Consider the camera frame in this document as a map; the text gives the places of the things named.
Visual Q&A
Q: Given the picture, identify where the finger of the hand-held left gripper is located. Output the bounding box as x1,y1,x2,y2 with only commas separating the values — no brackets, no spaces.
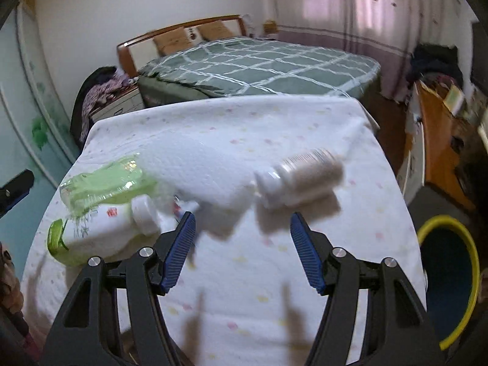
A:
0,170,35,216

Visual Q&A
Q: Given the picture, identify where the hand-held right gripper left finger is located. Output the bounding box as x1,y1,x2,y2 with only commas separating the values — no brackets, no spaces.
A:
46,211,197,366

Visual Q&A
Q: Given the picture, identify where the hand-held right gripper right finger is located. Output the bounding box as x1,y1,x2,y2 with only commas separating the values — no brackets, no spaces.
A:
290,211,447,366

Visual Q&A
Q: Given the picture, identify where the white pill bottle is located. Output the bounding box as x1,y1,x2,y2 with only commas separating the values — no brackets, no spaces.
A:
255,148,346,210

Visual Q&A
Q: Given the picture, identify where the green clear plastic packet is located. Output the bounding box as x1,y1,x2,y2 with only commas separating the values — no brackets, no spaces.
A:
59,156,157,214

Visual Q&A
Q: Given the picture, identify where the white tissue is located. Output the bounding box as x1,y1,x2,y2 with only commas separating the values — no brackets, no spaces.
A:
137,133,260,233

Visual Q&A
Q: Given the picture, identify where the white green milk bottle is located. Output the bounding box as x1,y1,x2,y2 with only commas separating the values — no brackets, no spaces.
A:
46,194,163,267

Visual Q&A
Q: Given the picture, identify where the yellow rimmed dark trash bin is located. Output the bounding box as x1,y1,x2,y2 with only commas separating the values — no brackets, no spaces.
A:
416,214,480,351

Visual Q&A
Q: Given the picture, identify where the glass wardrobe sliding door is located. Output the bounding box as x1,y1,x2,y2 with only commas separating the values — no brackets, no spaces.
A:
0,0,81,237

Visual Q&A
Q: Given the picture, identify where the dotted white tablecloth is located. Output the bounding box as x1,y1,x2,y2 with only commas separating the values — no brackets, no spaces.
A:
21,93,428,366

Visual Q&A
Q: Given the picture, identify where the dark jacket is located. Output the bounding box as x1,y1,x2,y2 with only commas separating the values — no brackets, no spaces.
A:
70,66,119,149

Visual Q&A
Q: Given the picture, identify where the purple floral cloth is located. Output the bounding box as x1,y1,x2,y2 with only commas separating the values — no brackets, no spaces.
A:
82,74,134,123

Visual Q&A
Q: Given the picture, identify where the white nightstand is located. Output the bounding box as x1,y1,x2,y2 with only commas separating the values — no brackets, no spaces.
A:
89,86,145,123

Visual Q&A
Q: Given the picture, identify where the wooden cabinet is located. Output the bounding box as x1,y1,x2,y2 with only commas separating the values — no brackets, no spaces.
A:
396,78,488,212

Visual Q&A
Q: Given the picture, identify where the wooden bed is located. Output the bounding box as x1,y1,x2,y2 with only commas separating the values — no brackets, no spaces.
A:
116,14,382,109

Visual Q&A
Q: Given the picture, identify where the green checked quilt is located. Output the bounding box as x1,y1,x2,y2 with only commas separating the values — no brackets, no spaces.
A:
137,36,382,98

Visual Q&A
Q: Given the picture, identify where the brown bear pillow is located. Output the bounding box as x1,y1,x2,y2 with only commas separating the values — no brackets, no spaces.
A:
196,21,229,41
152,28,187,56

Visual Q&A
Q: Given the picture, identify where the green printed card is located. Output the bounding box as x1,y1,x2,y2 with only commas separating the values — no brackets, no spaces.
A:
442,84,466,115

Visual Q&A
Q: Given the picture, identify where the dark clothes pile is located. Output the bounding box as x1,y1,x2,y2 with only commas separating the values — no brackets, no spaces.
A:
406,44,464,88

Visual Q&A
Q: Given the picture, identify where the pink curtain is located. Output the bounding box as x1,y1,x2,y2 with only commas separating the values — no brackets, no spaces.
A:
343,0,473,102
263,0,349,52

